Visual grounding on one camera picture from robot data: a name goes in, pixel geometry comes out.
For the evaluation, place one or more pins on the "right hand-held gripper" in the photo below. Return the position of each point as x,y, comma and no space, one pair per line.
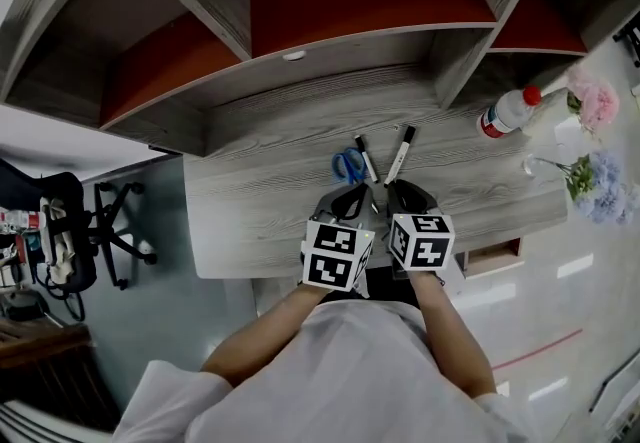
420,241

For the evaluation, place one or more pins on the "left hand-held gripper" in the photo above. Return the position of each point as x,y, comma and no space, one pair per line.
330,251

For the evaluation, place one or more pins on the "long black-capped white marker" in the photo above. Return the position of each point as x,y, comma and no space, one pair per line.
400,156

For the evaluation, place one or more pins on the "short black-capped white marker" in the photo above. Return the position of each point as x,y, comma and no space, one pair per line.
366,158

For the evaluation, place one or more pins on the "person's left forearm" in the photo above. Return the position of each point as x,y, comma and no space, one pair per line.
260,338

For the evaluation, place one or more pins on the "person's right forearm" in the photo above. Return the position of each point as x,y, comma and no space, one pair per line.
450,331

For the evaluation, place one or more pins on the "grey wooden desk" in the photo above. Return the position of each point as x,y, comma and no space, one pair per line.
280,201

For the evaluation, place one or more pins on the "person's white shirt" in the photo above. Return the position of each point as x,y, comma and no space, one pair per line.
345,381

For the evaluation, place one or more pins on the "clear glass vase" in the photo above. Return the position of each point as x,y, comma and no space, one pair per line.
537,166

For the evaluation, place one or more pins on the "white bottle with red cap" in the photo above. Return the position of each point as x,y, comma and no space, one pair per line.
507,113

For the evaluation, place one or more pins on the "blue flower bouquet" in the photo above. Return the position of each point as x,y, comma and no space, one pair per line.
602,191

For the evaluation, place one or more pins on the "small white round fixture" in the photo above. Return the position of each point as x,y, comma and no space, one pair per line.
293,55

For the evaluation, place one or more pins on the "pink flower bouquet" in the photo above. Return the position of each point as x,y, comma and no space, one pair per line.
595,103

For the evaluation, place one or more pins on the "grey wooden shelf unit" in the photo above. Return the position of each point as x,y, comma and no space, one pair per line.
310,21

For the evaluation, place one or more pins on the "black office chair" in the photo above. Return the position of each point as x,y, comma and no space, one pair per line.
75,236

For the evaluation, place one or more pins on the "beige cloth on chair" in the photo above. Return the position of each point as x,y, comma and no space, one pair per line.
55,241

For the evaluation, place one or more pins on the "dark wooden cabinet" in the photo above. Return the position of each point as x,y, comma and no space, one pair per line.
50,376

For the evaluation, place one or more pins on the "white red-labelled bottle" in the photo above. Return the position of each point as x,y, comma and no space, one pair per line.
22,219

